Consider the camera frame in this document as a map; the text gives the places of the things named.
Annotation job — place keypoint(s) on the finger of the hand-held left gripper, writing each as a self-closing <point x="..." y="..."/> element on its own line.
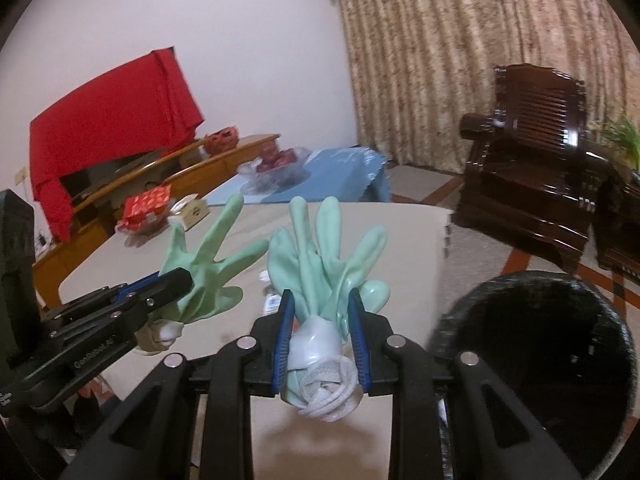
<point x="90" y="301"/>
<point x="160" y="287"/>

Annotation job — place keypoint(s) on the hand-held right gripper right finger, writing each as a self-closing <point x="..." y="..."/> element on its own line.
<point x="359" y="345"/>

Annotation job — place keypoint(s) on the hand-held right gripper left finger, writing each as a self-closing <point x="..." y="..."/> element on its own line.
<point x="284" y="340"/>

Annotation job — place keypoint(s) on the green rubber glove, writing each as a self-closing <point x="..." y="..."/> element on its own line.
<point x="320" y="260"/>
<point x="200" y="270"/>

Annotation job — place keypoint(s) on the black-lined trash bin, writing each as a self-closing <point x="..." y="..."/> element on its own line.
<point x="525" y="360"/>

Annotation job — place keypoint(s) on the small clear bottle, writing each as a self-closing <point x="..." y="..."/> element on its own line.
<point x="271" y="301"/>

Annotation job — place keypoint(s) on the glass tray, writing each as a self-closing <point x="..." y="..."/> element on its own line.
<point x="145" y="229"/>

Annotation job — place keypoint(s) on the tissue box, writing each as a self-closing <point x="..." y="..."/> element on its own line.
<point x="195" y="212"/>

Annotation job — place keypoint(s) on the red gift box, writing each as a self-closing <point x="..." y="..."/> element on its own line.
<point x="145" y="205"/>

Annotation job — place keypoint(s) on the television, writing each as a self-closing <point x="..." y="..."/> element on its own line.
<point x="100" y="175"/>

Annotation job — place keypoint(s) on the wooden television cabinet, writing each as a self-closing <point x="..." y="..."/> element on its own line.
<point x="220" y="170"/>

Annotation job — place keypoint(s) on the glass fruit bowl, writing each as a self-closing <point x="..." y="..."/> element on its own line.
<point x="275" y="181"/>

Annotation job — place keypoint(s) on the red basket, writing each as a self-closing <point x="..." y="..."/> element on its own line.
<point x="220" y="141"/>

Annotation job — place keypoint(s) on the blue tablecloth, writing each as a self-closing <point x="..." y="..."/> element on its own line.
<point x="345" y="175"/>

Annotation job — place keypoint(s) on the pile of red apples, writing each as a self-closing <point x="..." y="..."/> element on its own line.
<point x="275" y="159"/>

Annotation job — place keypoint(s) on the red cloth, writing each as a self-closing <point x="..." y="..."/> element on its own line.
<point x="110" y="120"/>

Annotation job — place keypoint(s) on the dark wooden armchair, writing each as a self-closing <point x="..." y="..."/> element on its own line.
<point x="525" y="185"/>

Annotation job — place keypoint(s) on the dark wooden side table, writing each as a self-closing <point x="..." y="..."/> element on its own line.
<point x="620" y="230"/>

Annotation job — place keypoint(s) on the patterned beige curtain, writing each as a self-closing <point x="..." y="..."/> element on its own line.
<point x="450" y="60"/>

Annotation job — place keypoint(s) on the potted green plant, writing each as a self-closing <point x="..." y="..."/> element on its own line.
<point x="627" y="140"/>

